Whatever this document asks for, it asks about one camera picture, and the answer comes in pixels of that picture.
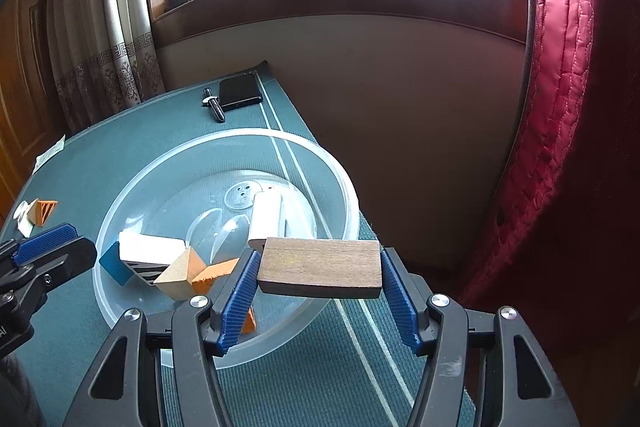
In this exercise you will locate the red quilted blanket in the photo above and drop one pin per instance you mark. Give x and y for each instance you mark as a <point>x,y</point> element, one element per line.
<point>565,107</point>

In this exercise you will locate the black wristwatch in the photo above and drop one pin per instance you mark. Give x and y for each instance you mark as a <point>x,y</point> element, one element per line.
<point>216,107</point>

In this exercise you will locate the white striped triangular prism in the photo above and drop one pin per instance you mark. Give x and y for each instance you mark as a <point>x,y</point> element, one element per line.
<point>147,249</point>

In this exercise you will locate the large orange striped prism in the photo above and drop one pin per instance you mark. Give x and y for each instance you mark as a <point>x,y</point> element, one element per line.
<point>215,274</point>

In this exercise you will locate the patterned beige curtain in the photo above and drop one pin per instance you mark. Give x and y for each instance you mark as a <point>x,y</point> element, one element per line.
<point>110,32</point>

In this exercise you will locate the blue block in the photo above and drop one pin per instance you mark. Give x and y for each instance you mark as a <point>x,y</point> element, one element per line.
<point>116,266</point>

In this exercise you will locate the black phone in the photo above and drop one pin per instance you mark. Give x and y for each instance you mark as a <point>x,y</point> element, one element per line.
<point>240,91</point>

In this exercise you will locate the clear plastic bowl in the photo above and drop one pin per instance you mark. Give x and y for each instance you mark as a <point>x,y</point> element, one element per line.
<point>165,187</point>

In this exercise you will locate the white round holder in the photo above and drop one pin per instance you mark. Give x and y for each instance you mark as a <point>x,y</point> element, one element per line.
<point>20,214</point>

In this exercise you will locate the beige wooden triangular block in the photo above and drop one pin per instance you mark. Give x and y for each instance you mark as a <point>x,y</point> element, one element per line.
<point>32,213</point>

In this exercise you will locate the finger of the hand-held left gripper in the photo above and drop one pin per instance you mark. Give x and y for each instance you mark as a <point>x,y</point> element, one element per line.
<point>65,262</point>
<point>45,244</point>

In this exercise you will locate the small beige wooden block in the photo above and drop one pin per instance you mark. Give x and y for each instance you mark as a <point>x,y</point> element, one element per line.
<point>180,274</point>

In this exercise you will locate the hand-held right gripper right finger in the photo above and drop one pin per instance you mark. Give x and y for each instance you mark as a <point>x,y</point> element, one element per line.
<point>402,307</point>

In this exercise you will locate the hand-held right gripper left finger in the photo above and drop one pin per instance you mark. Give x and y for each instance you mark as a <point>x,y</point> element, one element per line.
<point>235,307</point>

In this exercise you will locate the small orange block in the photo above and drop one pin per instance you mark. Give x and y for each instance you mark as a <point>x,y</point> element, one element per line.
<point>48,211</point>

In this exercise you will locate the brown wooden block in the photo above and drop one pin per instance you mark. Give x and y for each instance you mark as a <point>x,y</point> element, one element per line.
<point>320,267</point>

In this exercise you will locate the wooden door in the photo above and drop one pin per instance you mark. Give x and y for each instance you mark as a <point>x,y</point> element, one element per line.
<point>25,82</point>

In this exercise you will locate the white usb charger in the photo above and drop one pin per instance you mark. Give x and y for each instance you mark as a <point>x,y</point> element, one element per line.
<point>265,217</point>

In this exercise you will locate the person's left forearm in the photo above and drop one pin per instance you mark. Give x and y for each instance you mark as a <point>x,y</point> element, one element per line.
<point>17,392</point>

